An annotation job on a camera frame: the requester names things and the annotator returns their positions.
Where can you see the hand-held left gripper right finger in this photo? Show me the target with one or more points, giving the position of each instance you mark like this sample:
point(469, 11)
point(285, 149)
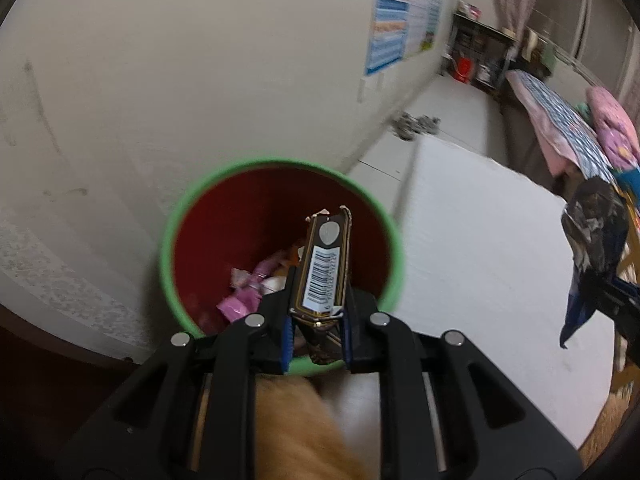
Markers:
point(346, 345)

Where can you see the bed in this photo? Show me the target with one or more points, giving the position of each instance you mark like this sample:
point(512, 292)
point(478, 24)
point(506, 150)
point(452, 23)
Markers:
point(530, 150)

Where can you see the dark blue foil wrapper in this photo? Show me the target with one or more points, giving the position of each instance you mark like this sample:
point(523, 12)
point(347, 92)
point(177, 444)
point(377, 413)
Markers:
point(595, 240)

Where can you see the red bucket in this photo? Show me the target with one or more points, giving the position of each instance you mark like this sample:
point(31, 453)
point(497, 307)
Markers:
point(462, 70)

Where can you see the blue plaid blanket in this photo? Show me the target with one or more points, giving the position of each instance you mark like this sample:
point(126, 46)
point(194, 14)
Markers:
point(565, 120)

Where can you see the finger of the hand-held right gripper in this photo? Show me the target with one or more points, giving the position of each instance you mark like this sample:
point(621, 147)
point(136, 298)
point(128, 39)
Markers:
point(617, 295)

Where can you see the large blue learning wall poster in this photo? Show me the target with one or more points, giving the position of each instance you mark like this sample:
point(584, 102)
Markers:
point(387, 25)

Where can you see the window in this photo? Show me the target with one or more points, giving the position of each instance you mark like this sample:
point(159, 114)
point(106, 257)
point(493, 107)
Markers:
point(575, 10)

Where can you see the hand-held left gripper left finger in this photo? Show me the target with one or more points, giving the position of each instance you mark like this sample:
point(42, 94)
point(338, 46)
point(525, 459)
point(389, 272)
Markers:
point(286, 345)

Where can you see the green edged wall poster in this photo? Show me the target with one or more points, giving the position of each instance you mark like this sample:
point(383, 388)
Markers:
point(437, 0)

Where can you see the pink snack bag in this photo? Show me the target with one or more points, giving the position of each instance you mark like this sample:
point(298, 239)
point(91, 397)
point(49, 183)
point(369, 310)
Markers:
point(240, 305)

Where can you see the dark metal side table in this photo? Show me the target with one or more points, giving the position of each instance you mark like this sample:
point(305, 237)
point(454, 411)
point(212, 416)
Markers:
point(480, 27)

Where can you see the green rimmed red trash bin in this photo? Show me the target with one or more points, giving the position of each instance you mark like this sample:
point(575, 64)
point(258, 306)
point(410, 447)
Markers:
point(225, 220)

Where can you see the white wall socket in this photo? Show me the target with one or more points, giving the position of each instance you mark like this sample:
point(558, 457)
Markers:
point(369, 90)

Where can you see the dark foil snack wrapper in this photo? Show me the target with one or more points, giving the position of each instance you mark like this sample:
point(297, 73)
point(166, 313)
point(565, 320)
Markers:
point(322, 270)

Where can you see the pink purple quilt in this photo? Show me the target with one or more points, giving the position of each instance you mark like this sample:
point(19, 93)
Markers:
point(615, 125)

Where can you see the pale grid wall poster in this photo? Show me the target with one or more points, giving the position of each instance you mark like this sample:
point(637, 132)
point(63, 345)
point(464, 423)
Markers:
point(422, 5)

